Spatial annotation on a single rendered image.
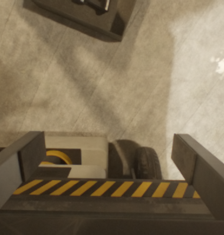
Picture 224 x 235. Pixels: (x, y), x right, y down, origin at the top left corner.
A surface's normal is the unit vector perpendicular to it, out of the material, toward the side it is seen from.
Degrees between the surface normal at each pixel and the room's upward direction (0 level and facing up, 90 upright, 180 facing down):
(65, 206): 0
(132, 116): 0
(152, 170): 46
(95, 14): 0
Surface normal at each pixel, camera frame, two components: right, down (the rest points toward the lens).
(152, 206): -0.01, 0.26
